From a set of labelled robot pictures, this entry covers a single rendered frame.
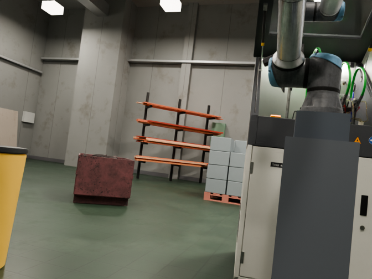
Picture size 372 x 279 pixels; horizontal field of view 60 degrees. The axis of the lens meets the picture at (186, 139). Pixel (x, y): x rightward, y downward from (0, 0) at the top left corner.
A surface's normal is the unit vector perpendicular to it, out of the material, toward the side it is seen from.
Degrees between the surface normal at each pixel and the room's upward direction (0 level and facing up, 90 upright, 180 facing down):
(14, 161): 93
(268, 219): 90
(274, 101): 90
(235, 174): 90
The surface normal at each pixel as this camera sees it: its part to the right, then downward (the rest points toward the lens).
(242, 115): -0.29, -0.09
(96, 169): 0.32, -0.02
